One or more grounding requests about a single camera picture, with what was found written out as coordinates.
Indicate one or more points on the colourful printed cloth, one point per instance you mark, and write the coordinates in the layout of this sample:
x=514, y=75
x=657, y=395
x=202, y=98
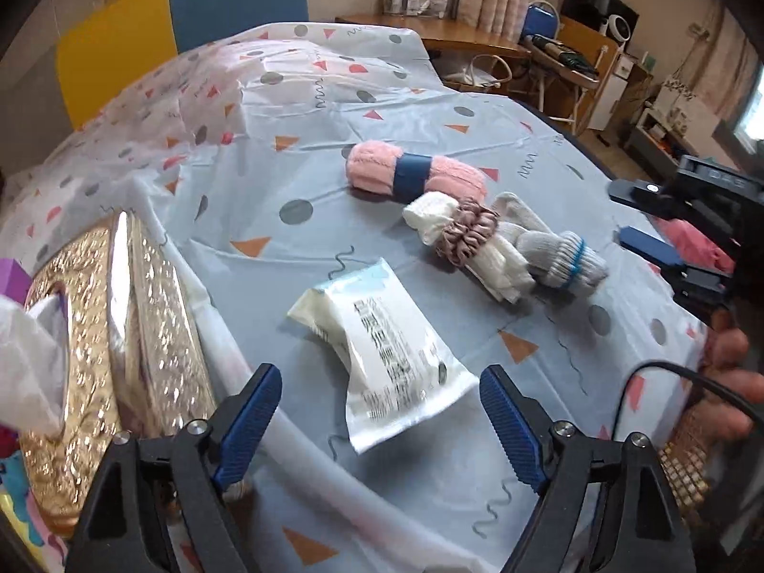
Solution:
x=18, y=525

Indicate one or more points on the window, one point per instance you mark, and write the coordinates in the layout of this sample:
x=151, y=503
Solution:
x=753, y=113

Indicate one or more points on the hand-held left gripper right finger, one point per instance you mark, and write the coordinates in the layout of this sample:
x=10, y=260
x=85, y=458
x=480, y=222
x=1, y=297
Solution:
x=512, y=430

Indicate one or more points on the mauve satin scrunchie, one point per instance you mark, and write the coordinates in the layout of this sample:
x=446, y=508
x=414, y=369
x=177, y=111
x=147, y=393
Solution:
x=471, y=230

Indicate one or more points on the blue folding chair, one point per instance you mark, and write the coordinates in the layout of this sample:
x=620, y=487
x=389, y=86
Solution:
x=540, y=21

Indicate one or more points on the printed plastic bed cover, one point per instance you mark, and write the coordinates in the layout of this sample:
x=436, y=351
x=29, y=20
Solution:
x=334, y=101

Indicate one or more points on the person's right hand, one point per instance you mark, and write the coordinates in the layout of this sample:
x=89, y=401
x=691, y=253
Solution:
x=728, y=346

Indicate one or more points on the grey knitted gloves blue band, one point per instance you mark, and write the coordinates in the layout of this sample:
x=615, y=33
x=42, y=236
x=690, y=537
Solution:
x=555, y=259

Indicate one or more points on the purple box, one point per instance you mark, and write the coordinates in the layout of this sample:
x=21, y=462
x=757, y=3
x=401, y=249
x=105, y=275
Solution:
x=12, y=279

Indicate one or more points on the gold embossed tissue box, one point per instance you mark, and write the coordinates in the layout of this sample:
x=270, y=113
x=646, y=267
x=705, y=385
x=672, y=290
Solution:
x=155, y=322

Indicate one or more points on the white cabinet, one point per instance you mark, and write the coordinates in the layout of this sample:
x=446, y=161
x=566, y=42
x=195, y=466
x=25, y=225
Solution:
x=615, y=92

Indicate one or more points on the wooden cabinet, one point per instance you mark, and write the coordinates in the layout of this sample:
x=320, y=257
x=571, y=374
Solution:
x=588, y=42

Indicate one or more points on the white round fan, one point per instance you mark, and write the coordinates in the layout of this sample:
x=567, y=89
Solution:
x=621, y=27

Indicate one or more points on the wooden desk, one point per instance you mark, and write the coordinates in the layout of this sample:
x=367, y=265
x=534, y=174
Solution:
x=453, y=33

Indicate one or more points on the white socks bundle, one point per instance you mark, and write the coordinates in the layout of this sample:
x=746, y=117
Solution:
x=430, y=215

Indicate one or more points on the pink cloth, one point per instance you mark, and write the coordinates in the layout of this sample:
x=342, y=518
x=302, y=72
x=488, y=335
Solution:
x=698, y=242

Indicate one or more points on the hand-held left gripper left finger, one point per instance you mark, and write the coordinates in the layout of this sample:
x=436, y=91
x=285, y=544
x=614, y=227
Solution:
x=248, y=427

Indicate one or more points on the low shelf with items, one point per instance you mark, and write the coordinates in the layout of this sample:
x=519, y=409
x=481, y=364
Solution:
x=668, y=125

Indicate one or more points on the pink towel roll blue band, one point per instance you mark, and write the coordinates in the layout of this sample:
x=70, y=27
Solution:
x=373, y=167

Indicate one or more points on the white wet wipe pack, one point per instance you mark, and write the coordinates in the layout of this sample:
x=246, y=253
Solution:
x=382, y=334

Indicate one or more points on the gold mosaic patterned item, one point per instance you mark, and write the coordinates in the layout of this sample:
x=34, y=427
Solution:
x=686, y=471

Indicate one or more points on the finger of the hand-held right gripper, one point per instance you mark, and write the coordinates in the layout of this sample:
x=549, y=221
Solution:
x=641, y=194
x=653, y=248

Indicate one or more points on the dark folded umbrella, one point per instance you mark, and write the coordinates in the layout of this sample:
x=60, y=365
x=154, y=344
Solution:
x=567, y=57

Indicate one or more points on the white tissue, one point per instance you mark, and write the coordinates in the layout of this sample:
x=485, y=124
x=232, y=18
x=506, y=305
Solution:
x=30, y=358

